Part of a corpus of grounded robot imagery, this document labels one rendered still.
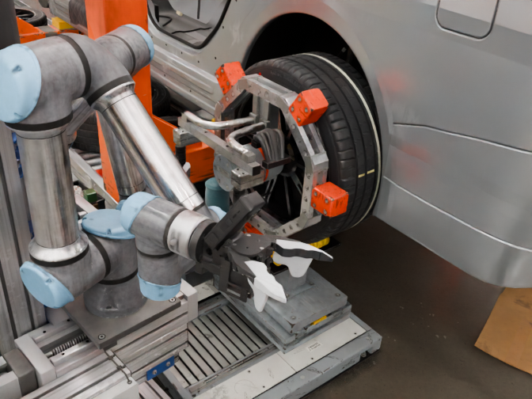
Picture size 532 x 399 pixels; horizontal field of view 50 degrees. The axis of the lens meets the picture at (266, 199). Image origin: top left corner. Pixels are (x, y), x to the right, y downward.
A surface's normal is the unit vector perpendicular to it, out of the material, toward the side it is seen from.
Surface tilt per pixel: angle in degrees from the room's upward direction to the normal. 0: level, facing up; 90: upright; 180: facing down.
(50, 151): 90
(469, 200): 90
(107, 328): 0
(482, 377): 0
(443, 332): 0
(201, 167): 90
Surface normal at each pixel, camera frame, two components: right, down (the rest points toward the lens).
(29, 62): 0.60, -0.38
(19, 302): 0.69, 0.41
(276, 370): 0.06, -0.85
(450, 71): -0.79, 0.28
